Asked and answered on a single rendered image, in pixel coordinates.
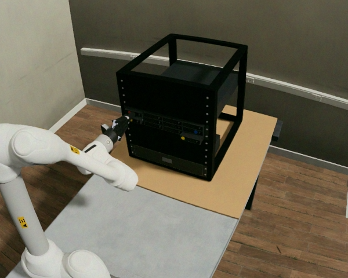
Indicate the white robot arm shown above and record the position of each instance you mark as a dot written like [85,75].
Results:
[23,146]

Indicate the tan flat board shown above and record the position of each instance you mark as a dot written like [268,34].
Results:
[229,190]

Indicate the black server rack frame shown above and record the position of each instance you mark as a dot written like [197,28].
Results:
[175,93]

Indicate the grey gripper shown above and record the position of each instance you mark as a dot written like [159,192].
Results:
[119,127]

